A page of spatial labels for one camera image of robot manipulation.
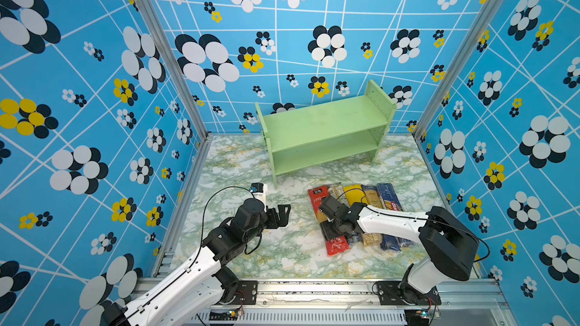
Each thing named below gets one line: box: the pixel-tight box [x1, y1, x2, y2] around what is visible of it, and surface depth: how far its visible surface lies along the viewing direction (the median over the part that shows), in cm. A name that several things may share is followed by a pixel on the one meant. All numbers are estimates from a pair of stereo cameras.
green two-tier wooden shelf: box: [254, 79, 397, 189], surface depth 90 cm
